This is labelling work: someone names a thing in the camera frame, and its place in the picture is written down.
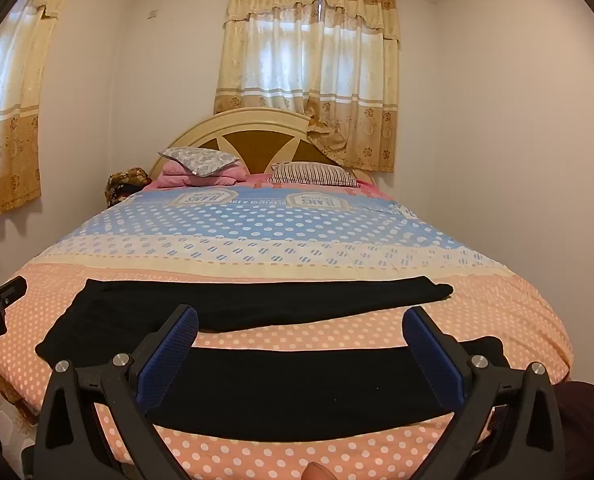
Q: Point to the brown patterned bag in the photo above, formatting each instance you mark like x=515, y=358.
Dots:
x=127, y=185

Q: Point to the black pants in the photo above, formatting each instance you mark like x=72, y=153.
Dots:
x=287, y=385

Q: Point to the polka dot bed cover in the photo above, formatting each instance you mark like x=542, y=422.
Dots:
x=277, y=240

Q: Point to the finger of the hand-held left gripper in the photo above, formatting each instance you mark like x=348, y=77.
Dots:
x=12, y=290

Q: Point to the dark maroon clothing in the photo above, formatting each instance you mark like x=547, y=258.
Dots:
x=587, y=430

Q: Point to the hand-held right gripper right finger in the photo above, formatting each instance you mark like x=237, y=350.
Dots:
x=437, y=360

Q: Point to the beige floral window curtain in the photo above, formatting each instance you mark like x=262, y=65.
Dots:
x=307, y=60

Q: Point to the striped pillow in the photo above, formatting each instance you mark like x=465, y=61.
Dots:
x=314, y=174

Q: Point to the cream wooden headboard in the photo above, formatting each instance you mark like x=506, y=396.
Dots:
x=247, y=137

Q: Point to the beige floral side curtain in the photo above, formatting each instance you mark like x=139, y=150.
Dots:
x=12, y=110

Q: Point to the pink bedsheet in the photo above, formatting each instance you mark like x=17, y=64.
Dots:
x=257, y=180

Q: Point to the grey floral pillow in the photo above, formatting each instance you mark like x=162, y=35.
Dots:
x=199, y=159

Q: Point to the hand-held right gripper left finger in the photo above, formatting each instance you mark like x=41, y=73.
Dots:
x=172, y=355

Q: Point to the person's right hand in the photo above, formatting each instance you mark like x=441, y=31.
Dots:
x=318, y=472

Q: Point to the folded pink blanket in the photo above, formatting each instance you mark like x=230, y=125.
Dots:
x=177, y=179

